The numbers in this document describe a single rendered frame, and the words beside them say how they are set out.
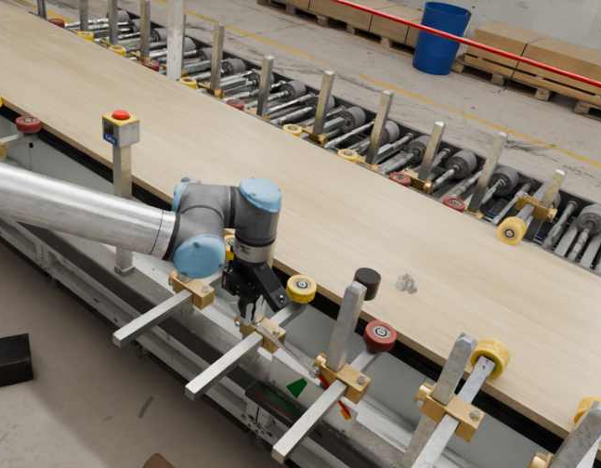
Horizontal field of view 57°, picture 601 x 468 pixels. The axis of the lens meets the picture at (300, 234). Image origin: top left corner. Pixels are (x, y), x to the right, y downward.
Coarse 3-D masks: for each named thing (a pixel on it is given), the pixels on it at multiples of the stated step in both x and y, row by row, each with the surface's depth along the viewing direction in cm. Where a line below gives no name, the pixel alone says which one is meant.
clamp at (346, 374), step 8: (320, 360) 133; (320, 368) 132; (328, 368) 131; (344, 368) 132; (352, 368) 132; (328, 376) 131; (336, 376) 130; (344, 376) 130; (352, 376) 130; (352, 384) 128; (368, 384) 130; (352, 392) 129; (360, 392) 127; (352, 400) 130
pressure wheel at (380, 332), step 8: (368, 328) 139; (376, 328) 140; (384, 328) 140; (392, 328) 141; (368, 336) 137; (376, 336) 137; (384, 336) 138; (392, 336) 138; (368, 344) 138; (376, 344) 136; (384, 344) 136; (392, 344) 138
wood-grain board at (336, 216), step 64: (0, 64) 240; (64, 64) 251; (128, 64) 264; (64, 128) 201; (192, 128) 218; (256, 128) 228; (320, 192) 193; (384, 192) 200; (320, 256) 162; (384, 256) 167; (448, 256) 173; (512, 256) 179; (384, 320) 143; (448, 320) 148; (512, 320) 152; (576, 320) 156; (512, 384) 132; (576, 384) 135
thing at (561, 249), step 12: (108, 36) 346; (156, 48) 343; (204, 72) 317; (228, 96) 294; (288, 108) 294; (300, 108) 299; (336, 132) 279; (384, 156) 264; (576, 228) 235; (564, 240) 225; (600, 240) 230; (564, 252) 218; (588, 252) 221; (588, 264) 213
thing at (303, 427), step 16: (368, 352) 139; (336, 384) 128; (320, 400) 124; (336, 400) 127; (304, 416) 120; (320, 416) 121; (288, 432) 116; (304, 432) 117; (272, 448) 113; (288, 448) 113
